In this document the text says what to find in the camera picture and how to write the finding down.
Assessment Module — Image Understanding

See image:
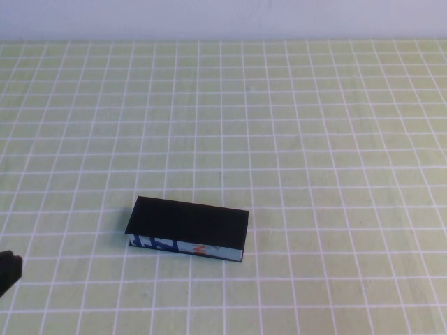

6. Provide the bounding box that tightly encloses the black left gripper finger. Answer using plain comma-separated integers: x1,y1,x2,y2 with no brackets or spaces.
0,250,15,297
9,255,24,289

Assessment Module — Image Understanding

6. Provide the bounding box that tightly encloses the black glasses case printed side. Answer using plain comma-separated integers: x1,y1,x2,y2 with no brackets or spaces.
124,195,249,263

